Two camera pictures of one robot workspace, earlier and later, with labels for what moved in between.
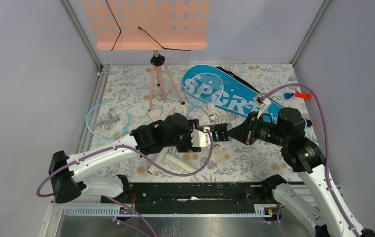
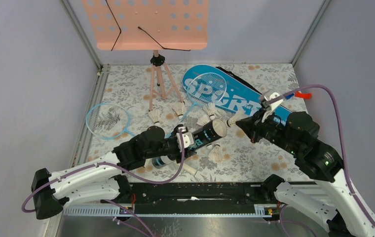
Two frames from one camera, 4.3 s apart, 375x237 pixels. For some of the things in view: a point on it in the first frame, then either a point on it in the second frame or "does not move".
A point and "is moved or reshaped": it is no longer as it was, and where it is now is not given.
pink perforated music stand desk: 149,24 does not move
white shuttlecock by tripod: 155,114 does not move
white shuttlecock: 209,108 -> 239,115
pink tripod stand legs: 162,83 does not move
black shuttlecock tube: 219,132 is moved or reshaped
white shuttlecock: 217,155 does not move
